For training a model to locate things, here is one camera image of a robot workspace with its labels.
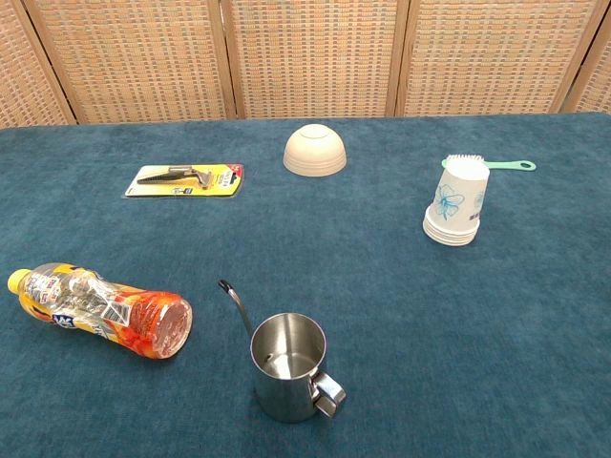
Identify razor in yellow blister pack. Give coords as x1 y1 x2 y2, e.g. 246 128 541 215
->
124 163 244 200

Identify paper cup with blue flower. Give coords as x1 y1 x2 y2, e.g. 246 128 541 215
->
423 159 491 235

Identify blue velvet tablecloth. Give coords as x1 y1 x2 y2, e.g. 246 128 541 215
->
0 112 611 458

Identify empty orange-label plastic bottle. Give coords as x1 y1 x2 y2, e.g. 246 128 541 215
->
7 261 194 360

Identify cream ribbed bowl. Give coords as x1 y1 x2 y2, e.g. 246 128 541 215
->
282 123 348 177

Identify mint green brush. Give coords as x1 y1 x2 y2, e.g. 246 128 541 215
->
441 153 537 173

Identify stainless steel gooseneck pitcher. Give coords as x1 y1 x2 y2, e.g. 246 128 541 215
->
218 279 348 425

